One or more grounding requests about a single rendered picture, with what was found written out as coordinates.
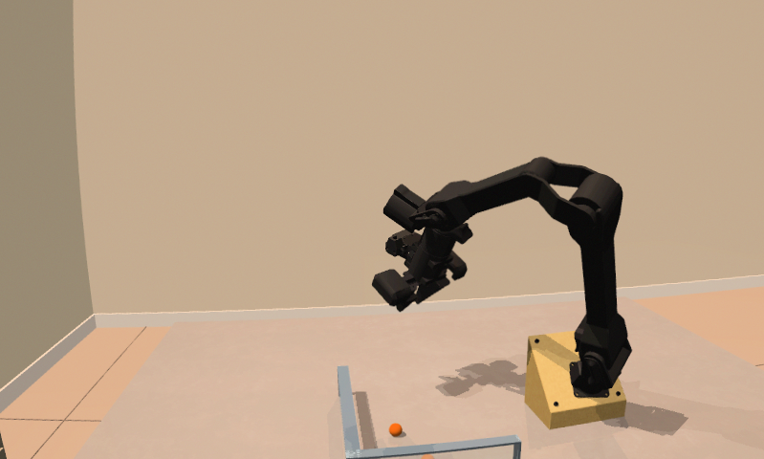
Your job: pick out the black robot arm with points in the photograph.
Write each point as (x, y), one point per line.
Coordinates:
(591, 216)

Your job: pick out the orange ball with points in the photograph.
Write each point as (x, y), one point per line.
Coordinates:
(395, 430)

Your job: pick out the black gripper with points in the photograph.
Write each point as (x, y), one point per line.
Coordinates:
(425, 270)

